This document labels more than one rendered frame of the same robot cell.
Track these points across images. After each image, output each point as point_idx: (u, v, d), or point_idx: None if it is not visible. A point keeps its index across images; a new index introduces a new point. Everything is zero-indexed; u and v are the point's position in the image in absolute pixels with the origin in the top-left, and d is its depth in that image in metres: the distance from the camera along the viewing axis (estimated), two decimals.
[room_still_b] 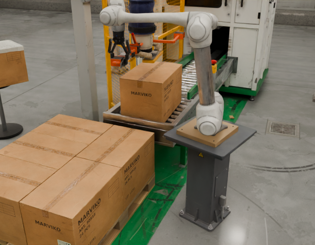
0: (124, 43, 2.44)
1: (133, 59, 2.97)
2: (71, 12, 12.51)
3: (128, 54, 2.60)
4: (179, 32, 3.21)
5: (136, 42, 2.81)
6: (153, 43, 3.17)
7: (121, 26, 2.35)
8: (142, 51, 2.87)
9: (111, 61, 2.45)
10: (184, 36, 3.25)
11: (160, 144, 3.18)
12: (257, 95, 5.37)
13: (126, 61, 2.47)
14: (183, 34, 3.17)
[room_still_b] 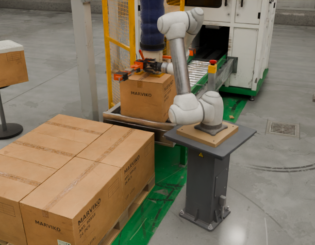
0: (151, 63, 3.00)
1: (142, 73, 3.25)
2: (71, 12, 12.51)
3: (132, 70, 2.88)
4: (190, 49, 3.42)
5: (143, 58, 3.09)
6: (164, 59, 3.42)
7: None
8: (150, 66, 3.13)
9: (114, 75, 2.75)
10: (195, 52, 3.45)
11: (160, 144, 3.18)
12: (257, 95, 5.37)
13: (140, 61, 3.06)
14: (192, 51, 3.38)
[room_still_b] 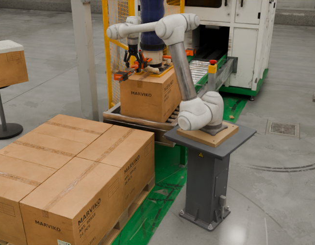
0: (137, 54, 2.88)
1: (142, 73, 3.25)
2: (71, 12, 12.51)
3: (132, 70, 2.88)
4: (190, 49, 3.42)
5: (143, 58, 3.09)
6: (164, 59, 3.42)
7: (134, 41, 2.79)
8: (150, 66, 3.13)
9: (114, 75, 2.75)
10: (195, 52, 3.45)
11: (160, 144, 3.18)
12: (257, 95, 5.37)
13: (139, 69, 2.89)
14: (192, 51, 3.38)
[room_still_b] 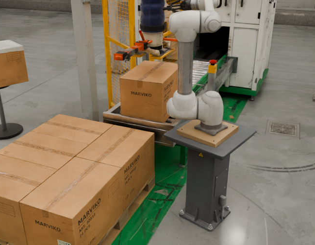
0: (179, 4, 2.76)
1: (142, 55, 3.18)
2: (71, 12, 12.51)
3: (133, 50, 2.81)
4: None
5: (144, 39, 3.02)
6: (165, 42, 3.35)
7: None
8: (150, 48, 3.06)
9: (114, 55, 2.68)
10: (196, 35, 3.39)
11: (160, 144, 3.18)
12: (257, 95, 5.37)
13: (166, 7, 2.83)
14: None
